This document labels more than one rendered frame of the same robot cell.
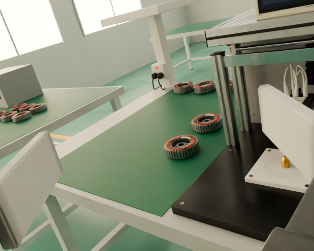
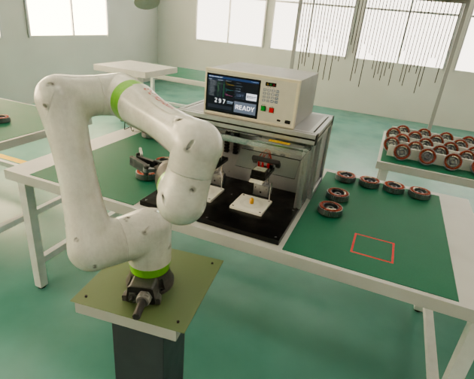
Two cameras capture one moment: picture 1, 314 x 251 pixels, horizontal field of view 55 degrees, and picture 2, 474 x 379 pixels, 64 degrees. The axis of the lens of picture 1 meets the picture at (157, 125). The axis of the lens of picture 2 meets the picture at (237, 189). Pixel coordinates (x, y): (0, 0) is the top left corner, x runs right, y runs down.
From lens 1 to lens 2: 1.00 m
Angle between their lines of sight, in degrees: 22
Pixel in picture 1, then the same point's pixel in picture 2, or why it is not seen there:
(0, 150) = not seen: outside the picture
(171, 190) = (138, 195)
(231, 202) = not seen: hidden behind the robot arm
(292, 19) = (219, 118)
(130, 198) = (113, 195)
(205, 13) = (178, 52)
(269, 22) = (208, 116)
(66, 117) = (37, 134)
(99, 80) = not seen: hidden behind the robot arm
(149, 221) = (126, 207)
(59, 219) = (33, 215)
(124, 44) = (78, 60)
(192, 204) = (151, 201)
